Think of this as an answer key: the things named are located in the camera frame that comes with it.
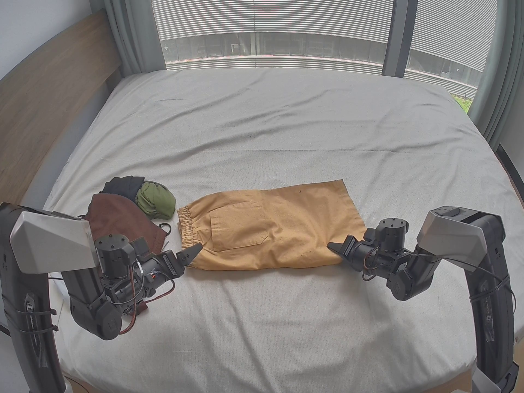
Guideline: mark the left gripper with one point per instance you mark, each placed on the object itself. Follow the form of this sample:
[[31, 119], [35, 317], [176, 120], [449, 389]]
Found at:
[[170, 265]]

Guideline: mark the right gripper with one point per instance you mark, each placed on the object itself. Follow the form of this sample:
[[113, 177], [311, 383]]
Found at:
[[357, 254]]

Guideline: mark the tan shorts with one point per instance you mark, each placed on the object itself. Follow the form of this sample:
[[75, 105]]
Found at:
[[286, 223]]

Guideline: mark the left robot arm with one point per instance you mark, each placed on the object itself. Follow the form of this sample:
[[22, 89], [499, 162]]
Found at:
[[49, 240]]

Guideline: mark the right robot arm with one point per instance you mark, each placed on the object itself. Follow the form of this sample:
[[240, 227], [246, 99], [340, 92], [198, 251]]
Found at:
[[450, 235]]

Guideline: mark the bed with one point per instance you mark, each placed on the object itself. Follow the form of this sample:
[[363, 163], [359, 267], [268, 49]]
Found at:
[[286, 117]]

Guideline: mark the green garment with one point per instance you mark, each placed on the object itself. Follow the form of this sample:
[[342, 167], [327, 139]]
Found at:
[[157, 201]]

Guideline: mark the brown garment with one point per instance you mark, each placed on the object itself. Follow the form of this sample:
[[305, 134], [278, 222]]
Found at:
[[118, 219]]

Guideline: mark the black garment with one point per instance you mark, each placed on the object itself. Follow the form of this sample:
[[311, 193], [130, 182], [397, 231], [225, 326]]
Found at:
[[120, 186]]

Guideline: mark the grey-green curtain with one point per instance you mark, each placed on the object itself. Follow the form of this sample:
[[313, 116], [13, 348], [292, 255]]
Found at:
[[123, 23], [503, 76]]

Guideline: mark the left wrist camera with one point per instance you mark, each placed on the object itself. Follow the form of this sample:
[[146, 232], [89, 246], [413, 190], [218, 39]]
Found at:
[[140, 247]]

